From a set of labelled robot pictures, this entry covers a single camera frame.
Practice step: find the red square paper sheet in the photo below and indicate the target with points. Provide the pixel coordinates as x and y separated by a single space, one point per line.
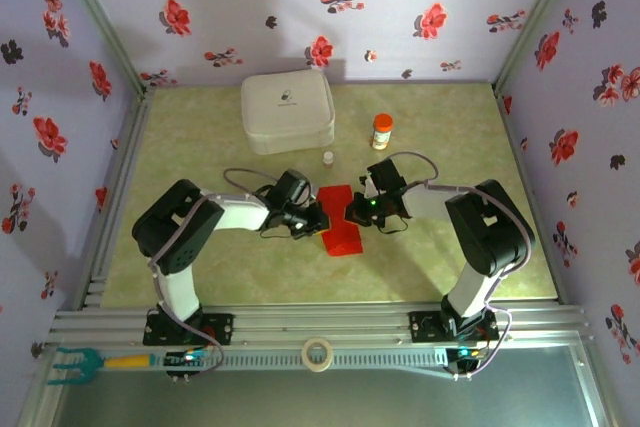
342 242

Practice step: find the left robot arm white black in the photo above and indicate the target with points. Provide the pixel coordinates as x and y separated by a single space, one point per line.
175 227

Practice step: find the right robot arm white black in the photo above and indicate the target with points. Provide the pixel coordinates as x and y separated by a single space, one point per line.
490 227

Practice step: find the small white cap vial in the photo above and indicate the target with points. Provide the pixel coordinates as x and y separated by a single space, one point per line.
328 159

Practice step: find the orange cap pill bottle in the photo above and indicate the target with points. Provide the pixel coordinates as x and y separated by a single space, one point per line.
382 132

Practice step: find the white zipper case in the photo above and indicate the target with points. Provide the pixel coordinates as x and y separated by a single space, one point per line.
287 112

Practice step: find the white tape roll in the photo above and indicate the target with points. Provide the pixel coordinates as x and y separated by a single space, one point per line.
306 354

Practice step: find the black controller board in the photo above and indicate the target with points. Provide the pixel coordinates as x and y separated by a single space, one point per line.
175 361
457 357

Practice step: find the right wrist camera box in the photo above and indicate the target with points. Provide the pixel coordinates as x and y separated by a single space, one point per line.
369 186

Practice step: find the aluminium mounting rail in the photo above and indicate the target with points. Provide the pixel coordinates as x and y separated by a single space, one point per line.
320 322

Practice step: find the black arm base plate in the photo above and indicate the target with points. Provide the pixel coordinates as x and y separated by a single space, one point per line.
225 329
420 327

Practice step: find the aluminium side rail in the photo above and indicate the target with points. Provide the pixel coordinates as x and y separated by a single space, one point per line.
132 147

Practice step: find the aluminium frame post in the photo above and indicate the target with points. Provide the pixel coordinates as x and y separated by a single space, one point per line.
103 22
533 22

